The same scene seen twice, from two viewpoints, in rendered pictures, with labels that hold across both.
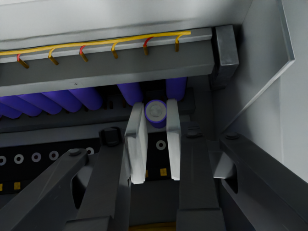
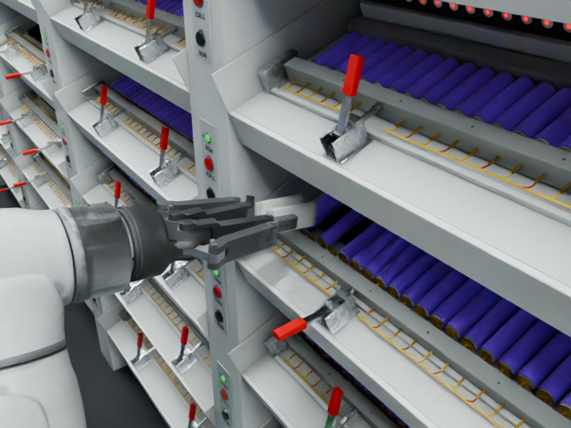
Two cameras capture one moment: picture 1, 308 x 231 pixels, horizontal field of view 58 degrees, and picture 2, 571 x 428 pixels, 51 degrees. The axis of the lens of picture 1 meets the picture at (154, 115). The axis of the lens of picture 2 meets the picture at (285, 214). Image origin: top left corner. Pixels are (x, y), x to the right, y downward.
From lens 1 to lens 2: 0.66 m
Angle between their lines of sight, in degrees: 67
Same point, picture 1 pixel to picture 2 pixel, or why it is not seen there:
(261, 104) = not seen: hidden behind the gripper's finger
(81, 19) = (296, 283)
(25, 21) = (308, 298)
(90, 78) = (312, 256)
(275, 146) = (236, 193)
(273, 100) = not seen: hidden behind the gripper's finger
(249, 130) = (268, 183)
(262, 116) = not seen: hidden behind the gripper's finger
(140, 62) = (295, 247)
